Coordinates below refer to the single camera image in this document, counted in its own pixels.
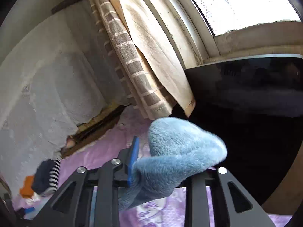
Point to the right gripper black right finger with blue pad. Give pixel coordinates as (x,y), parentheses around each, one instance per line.
(232,203)

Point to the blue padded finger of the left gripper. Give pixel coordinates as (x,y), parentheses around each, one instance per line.
(29,210)

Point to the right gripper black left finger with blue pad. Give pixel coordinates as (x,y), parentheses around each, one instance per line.
(90,196)

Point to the blue fleece baby garment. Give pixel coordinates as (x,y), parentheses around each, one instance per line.
(178,149)

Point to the white folded garment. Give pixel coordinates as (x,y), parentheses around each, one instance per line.
(36,198)

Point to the orange folded garment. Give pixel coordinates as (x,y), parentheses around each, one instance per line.
(26,191)

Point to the navy striped folded garment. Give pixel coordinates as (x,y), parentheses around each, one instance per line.
(46,178)

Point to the woven straw mat stack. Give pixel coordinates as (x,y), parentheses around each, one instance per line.
(94,129)

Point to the pink purple floral bedspread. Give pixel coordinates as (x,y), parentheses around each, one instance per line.
(168,211)

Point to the black glossy furniture panel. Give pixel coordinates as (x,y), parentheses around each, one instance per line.
(254,105)

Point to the white lace cover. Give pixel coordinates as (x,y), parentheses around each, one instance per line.
(57,77)

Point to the brown checked curtain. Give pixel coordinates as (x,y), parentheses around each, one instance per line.
(145,61)

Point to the window with frame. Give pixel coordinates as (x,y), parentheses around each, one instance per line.
(224,29)

